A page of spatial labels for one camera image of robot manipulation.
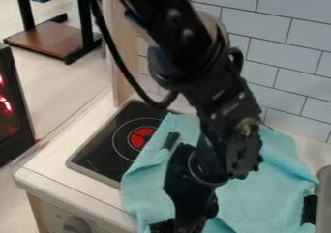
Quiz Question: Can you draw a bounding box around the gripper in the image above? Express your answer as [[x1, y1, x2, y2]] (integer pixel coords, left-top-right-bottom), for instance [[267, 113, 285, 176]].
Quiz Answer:
[[148, 142, 222, 233]]

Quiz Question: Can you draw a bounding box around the light blue cloth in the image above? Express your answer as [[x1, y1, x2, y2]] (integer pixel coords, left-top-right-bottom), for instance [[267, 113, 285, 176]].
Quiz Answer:
[[118, 112, 322, 233]]

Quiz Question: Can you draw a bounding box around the toy stove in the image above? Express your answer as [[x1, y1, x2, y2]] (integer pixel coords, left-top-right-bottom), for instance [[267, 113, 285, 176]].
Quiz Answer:
[[64, 99, 184, 190]]

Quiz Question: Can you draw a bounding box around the toy sink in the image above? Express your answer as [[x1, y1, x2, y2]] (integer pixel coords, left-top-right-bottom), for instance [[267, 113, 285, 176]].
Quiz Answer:
[[313, 164, 331, 233]]

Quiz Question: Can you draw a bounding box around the black computer case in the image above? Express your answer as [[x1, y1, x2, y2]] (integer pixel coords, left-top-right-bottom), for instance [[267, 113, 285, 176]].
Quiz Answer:
[[0, 43, 38, 167]]

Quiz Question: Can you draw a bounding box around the black stand with wooden base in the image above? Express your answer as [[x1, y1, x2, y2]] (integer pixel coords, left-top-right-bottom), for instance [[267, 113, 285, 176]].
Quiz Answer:
[[2, 0, 105, 66]]

